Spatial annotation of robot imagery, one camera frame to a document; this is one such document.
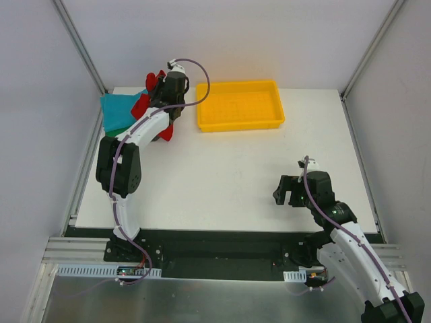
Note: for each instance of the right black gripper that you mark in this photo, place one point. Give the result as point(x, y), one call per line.
point(291, 191)

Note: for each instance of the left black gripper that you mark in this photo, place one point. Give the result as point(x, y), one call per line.
point(156, 93)

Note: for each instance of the red t shirt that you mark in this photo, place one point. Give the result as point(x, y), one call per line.
point(143, 103)

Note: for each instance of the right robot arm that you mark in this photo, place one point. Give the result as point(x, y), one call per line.
point(343, 249)

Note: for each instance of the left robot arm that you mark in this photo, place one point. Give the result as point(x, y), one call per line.
point(118, 168)

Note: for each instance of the folded teal t shirt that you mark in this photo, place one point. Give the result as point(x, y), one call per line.
point(116, 109)

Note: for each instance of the folded green t shirt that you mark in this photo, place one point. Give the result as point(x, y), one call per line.
point(114, 133)

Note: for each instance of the yellow plastic bin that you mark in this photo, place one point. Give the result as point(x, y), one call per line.
point(239, 106)

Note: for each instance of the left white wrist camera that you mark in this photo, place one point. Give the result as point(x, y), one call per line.
point(174, 66)

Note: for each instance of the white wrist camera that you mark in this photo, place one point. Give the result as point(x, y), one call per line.
point(312, 165)
point(174, 66)

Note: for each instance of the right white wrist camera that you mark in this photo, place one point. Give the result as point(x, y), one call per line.
point(312, 165)

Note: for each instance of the right white cable duct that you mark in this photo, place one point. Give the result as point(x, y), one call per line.
point(295, 276)

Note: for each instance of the white cable duct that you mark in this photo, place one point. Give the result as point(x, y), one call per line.
point(295, 276)
point(106, 271)

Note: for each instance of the right aluminium frame post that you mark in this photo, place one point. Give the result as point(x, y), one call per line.
point(378, 37)

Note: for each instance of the aluminium frame post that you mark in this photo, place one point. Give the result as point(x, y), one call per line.
point(79, 45)
point(378, 37)

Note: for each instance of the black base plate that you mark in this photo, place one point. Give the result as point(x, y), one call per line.
point(219, 255)

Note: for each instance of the left aluminium frame post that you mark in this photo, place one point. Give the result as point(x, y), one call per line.
point(79, 45)

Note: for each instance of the aluminium front rail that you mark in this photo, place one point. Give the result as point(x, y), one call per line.
point(63, 250)

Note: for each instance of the left white cable duct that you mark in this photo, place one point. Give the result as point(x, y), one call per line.
point(106, 271)

